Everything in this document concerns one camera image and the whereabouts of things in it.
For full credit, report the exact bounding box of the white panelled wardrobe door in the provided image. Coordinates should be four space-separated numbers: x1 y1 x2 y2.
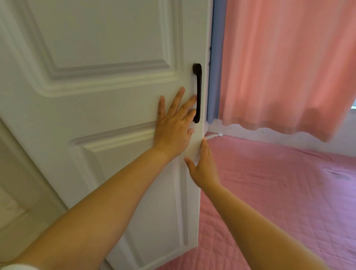
0 0 214 270

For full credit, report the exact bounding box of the person's right hand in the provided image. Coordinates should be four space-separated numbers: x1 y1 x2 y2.
184 137 222 189

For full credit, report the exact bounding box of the white sleeve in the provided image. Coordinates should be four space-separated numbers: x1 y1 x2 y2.
0 263 40 270

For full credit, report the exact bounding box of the person's right forearm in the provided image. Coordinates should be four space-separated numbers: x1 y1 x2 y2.
200 183 356 270

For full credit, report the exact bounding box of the person's left hand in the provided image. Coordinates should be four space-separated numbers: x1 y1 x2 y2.
152 86 198 161

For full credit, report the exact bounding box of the pink quilted bed cover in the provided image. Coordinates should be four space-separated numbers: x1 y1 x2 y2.
156 134 356 270

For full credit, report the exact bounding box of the blue curtain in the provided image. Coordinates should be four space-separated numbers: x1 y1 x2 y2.
207 0 228 126

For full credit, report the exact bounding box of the white cabinet panel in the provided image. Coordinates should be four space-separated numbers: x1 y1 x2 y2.
0 117 68 265

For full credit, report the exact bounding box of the pink curtain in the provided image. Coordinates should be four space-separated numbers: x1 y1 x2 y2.
218 0 356 143

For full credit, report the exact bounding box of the black door handle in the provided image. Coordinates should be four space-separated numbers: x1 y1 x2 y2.
192 63 202 124

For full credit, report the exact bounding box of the person's left forearm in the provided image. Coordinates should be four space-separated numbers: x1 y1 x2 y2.
0 147 175 270

